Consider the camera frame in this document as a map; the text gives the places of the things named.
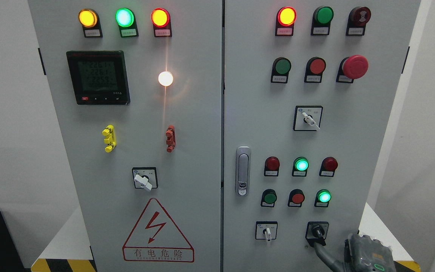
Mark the white-handled selector switch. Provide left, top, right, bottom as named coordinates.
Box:
left=293, top=105, right=323, bottom=131
left=255, top=221, right=278, bottom=246

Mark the red lit indicator top right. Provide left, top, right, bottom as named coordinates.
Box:
left=275, top=6, right=297, bottom=36

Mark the yellow terminal block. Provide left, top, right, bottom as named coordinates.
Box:
left=102, top=124, right=116, bottom=153

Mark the red-rimmed yellow indicator light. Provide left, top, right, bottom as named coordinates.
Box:
left=151, top=8, right=172, bottom=37

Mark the black knob selector switch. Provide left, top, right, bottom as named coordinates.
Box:
left=305, top=221, right=329, bottom=247

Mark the dark red buzzer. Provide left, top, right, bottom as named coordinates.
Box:
left=346, top=6, right=371, bottom=36

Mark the red high voltage warning sticker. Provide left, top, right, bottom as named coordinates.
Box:
left=122, top=198, right=194, bottom=262

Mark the red terminal block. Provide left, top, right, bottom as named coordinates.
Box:
left=165, top=125, right=176, bottom=153

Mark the dark red indicator right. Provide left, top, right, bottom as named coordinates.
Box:
left=319, top=157, right=338, bottom=177

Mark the white-handled selector switch left door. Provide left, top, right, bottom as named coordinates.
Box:
left=132, top=167, right=159, bottom=192

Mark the white lit lamp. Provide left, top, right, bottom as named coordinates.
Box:
left=158, top=71, right=174, bottom=87

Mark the red push button lower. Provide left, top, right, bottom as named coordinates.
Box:
left=288, top=189, right=305, bottom=208

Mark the grey right cabinet door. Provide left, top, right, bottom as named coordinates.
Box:
left=223, top=0, right=421, bottom=272

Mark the red push button upper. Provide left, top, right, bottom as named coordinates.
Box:
left=304, top=57, right=326, bottom=83

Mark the green lit indicator lower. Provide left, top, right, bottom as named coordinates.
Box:
left=314, top=189, right=332, bottom=208

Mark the black digital power meter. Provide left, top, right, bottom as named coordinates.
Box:
left=66, top=50, right=131, bottom=105

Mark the white-handled selector switch lower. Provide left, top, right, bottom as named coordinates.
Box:
left=255, top=221, right=278, bottom=246

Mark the silver door handle lock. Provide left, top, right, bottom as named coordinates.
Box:
left=235, top=146, right=251, bottom=196

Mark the red emergency stop mushroom button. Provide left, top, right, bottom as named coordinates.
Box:
left=336, top=54, right=369, bottom=84

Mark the grey left cabinet door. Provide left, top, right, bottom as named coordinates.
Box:
left=29, top=0, right=223, bottom=272

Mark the green push button upper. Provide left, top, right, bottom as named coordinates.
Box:
left=270, top=57, right=292, bottom=84

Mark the green lit indicator light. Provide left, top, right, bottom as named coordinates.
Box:
left=115, top=8, right=139, bottom=38

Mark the dark red indicator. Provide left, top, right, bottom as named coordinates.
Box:
left=319, top=157, right=338, bottom=177
left=264, top=156, right=280, bottom=177

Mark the red push button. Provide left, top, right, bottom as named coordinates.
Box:
left=304, top=57, right=326, bottom=83
left=288, top=189, right=305, bottom=208

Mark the dark red indicator left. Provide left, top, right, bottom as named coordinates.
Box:
left=264, top=156, right=280, bottom=177

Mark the green push button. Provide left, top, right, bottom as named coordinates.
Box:
left=261, top=189, right=277, bottom=208
left=270, top=57, right=292, bottom=84

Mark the dark green indicator top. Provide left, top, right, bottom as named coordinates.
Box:
left=310, top=6, right=334, bottom=36

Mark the white-handled selector switch upper right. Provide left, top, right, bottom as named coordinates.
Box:
left=293, top=105, right=323, bottom=131

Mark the grey cabinet door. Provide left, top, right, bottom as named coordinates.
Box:
left=29, top=0, right=223, bottom=272
left=223, top=0, right=421, bottom=272

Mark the green push button lower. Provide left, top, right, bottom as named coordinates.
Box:
left=261, top=189, right=277, bottom=208

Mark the green lit indicator middle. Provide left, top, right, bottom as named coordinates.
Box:
left=292, top=157, right=309, bottom=177

